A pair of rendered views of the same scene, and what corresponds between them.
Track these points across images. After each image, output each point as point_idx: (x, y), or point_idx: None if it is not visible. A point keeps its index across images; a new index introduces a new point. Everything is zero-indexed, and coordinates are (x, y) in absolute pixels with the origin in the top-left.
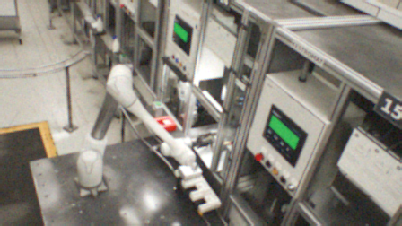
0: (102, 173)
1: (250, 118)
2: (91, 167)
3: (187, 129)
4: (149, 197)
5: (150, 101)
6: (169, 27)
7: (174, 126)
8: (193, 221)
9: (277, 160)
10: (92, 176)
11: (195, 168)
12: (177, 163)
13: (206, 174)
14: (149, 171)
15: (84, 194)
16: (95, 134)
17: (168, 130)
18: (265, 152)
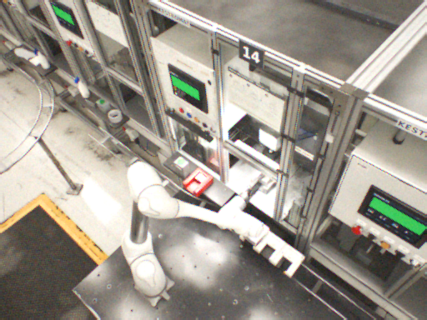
0: (159, 263)
1: (329, 187)
2: (153, 281)
3: (227, 178)
4: (222, 270)
5: (158, 142)
6: (161, 77)
7: (211, 179)
8: (278, 277)
9: (386, 235)
10: (158, 286)
11: None
12: None
13: None
14: (204, 236)
15: (156, 302)
16: (138, 241)
17: (206, 187)
18: (364, 225)
